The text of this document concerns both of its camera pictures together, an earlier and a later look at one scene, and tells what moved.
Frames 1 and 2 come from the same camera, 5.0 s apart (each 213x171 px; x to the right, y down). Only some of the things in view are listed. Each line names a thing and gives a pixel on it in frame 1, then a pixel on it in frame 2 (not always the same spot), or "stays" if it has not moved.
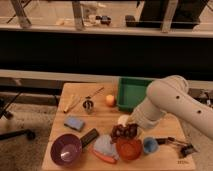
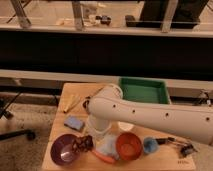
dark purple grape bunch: x=120 y=132 to x=82 y=144
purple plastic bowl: x=66 y=149 stays
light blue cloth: x=103 y=143 stays
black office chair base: x=30 y=134 stays
